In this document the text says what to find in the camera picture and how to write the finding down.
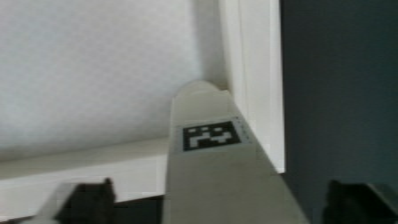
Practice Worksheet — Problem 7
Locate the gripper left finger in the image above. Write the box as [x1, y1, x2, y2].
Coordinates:
[28, 179, 115, 224]

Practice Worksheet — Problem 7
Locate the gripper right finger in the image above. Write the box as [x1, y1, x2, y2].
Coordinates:
[323, 180, 398, 224]

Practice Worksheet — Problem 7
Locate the white desk leg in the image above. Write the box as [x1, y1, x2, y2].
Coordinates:
[162, 81, 309, 224]

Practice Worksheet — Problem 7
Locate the white desk tabletop tray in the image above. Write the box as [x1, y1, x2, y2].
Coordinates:
[0, 0, 284, 222]

